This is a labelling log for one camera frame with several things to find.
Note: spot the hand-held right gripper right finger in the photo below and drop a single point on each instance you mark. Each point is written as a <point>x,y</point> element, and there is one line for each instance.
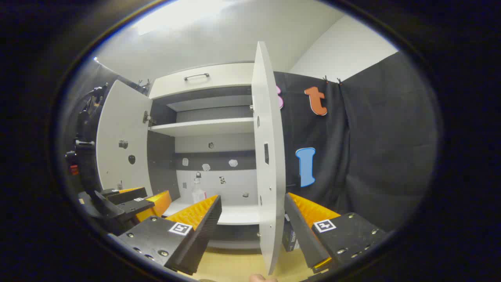
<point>303,231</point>

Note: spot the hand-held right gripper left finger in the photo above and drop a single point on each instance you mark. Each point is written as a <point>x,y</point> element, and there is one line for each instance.
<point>195,235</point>

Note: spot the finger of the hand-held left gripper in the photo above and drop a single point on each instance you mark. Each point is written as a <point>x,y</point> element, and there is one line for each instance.
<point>137,207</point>
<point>129,195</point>

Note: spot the clear plastic bottle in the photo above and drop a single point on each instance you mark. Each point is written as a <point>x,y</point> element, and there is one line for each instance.
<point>197,195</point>

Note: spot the white cabinet door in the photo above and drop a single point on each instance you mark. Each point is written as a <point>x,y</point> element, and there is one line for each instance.
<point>270,117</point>
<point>117,117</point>

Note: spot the white and grey cabinet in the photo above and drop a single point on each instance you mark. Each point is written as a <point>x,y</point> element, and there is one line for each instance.
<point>235,141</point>

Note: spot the metal door hinge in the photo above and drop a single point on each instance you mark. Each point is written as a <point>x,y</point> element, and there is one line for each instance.
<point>146,117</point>

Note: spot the white cabinet shelf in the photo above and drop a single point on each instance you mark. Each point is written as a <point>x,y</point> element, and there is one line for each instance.
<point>203,126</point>

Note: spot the dark blue book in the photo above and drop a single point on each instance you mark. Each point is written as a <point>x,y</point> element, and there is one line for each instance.
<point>290,235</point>

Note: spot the black backdrop cloth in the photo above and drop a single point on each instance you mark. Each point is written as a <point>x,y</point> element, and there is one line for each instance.
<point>372,137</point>

